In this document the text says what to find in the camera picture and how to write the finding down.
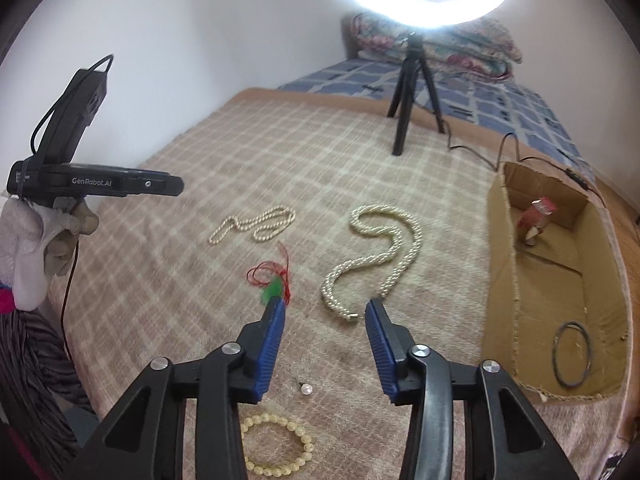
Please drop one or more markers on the beige plaid blanket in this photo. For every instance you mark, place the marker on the beige plaid blanket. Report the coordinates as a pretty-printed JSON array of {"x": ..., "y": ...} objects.
[{"x": 200, "y": 135}]

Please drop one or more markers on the person's left hand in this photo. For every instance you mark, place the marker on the person's left hand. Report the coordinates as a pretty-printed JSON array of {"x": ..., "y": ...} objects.
[{"x": 27, "y": 240}]

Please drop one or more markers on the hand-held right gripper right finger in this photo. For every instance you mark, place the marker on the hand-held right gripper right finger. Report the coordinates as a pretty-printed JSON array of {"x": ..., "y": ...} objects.
[{"x": 382, "y": 355}]

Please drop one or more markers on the blue checked bedsheet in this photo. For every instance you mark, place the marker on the blue checked bedsheet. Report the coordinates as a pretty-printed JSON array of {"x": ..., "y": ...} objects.
[{"x": 490, "y": 105}]

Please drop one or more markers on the person's left forearm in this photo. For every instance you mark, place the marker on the person's left forearm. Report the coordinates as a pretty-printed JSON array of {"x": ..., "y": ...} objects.
[{"x": 30, "y": 360}]

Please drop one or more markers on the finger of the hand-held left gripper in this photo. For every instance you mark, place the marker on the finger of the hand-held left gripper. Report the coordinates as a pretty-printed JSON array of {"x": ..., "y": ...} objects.
[{"x": 155, "y": 184}]

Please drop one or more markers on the small pearl earring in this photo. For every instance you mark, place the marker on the small pearl earring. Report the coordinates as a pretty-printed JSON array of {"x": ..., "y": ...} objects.
[{"x": 306, "y": 389}]

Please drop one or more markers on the folded floral quilt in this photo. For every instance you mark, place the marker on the folded floral quilt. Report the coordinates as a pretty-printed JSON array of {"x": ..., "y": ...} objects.
[{"x": 465, "y": 47}]

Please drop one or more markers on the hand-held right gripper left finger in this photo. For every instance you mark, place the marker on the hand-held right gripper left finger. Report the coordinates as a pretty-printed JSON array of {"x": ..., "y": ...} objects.
[{"x": 267, "y": 355}]

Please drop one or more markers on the cardboard box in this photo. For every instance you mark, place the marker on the cardboard box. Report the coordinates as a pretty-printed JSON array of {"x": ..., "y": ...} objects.
[{"x": 500, "y": 310}]

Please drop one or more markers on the black bangle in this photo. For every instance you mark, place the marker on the black bangle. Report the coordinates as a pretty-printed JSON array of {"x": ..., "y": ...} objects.
[{"x": 556, "y": 355}]

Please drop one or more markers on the black tripod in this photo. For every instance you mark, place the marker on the black tripod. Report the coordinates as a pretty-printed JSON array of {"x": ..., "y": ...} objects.
[{"x": 406, "y": 95}]

